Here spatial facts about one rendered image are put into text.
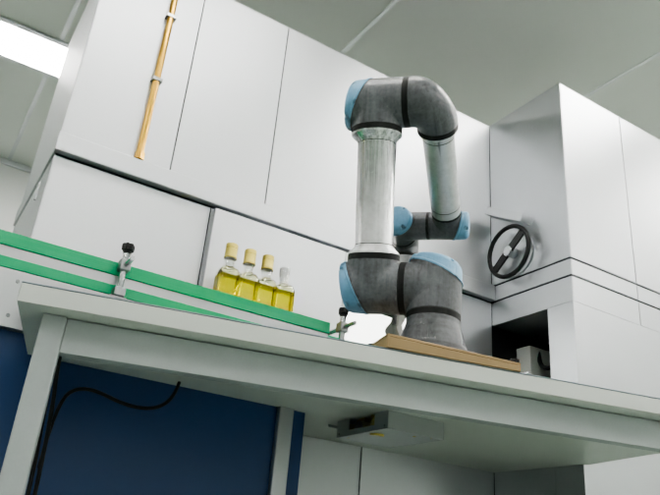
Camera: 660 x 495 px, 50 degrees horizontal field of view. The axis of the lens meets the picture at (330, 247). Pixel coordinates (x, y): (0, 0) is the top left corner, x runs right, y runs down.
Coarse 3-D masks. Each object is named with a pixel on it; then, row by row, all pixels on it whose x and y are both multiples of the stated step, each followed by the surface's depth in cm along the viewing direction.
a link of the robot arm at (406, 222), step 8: (400, 208) 186; (400, 216) 185; (408, 216) 185; (416, 216) 186; (424, 216) 186; (400, 224) 184; (408, 224) 184; (416, 224) 185; (424, 224) 185; (400, 232) 185; (408, 232) 186; (416, 232) 186; (424, 232) 185; (400, 240) 189; (408, 240) 189; (416, 240) 189; (424, 240) 188
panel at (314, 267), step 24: (216, 216) 212; (240, 216) 216; (216, 240) 209; (240, 240) 213; (264, 240) 218; (288, 240) 223; (216, 264) 206; (240, 264) 211; (288, 264) 220; (312, 264) 225; (336, 264) 230; (312, 288) 222; (336, 288) 227; (312, 312) 219; (336, 312) 224; (336, 336) 221
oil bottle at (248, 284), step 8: (248, 272) 195; (240, 280) 193; (248, 280) 194; (256, 280) 195; (240, 288) 192; (248, 288) 193; (256, 288) 194; (240, 296) 191; (248, 296) 192; (256, 296) 193
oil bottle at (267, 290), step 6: (264, 282) 196; (270, 282) 197; (258, 288) 195; (264, 288) 196; (270, 288) 197; (276, 288) 198; (258, 294) 194; (264, 294) 195; (270, 294) 196; (276, 294) 197; (258, 300) 194; (264, 300) 194; (270, 300) 195
